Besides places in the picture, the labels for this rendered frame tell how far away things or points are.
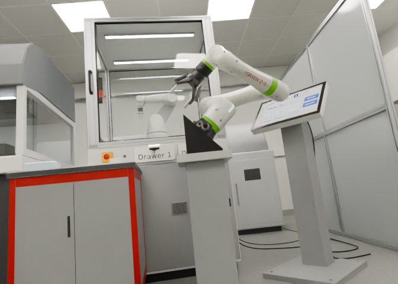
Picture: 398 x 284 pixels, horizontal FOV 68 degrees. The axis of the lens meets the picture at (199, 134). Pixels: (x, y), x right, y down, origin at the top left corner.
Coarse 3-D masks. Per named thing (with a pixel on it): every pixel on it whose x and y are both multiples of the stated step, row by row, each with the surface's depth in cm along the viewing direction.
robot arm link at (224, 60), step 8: (216, 56) 158; (224, 56) 154; (232, 56) 156; (216, 64) 160; (224, 64) 155; (232, 64) 156; (240, 64) 159; (232, 72) 161; (240, 72) 161; (248, 72) 162; (256, 72) 165; (248, 80) 166; (256, 80) 166; (264, 80) 167; (256, 88) 171; (264, 88) 170
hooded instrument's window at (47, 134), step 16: (0, 96) 185; (32, 96) 207; (0, 112) 183; (32, 112) 204; (48, 112) 235; (0, 128) 182; (32, 128) 202; (48, 128) 233; (64, 128) 274; (0, 144) 180; (32, 144) 200; (48, 144) 230; (64, 144) 270; (64, 160) 266
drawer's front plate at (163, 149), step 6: (138, 150) 212; (144, 150) 212; (150, 150) 213; (156, 150) 213; (162, 150) 214; (168, 150) 214; (174, 150) 215; (138, 156) 211; (144, 156) 211; (150, 156) 212; (156, 156) 212; (168, 156) 213; (174, 156) 214; (138, 162) 210
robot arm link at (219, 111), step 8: (208, 104) 167; (216, 104) 161; (224, 104) 159; (232, 104) 160; (208, 112) 160; (216, 112) 158; (224, 112) 159; (232, 112) 161; (208, 120) 158; (216, 120) 158; (224, 120) 160; (216, 128) 159
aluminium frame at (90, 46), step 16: (176, 16) 239; (192, 16) 241; (208, 16) 243; (208, 32) 240; (96, 48) 226; (208, 48) 237; (96, 64) 224; (96, 80) 220; (208, 80) 233; (96, 96) 217; (96, 112) 215; (96, 128) 213; (224, 128) 225; (96, 144) 211; (112, 144) 212; (128, 144) 213; (144, 144) 214
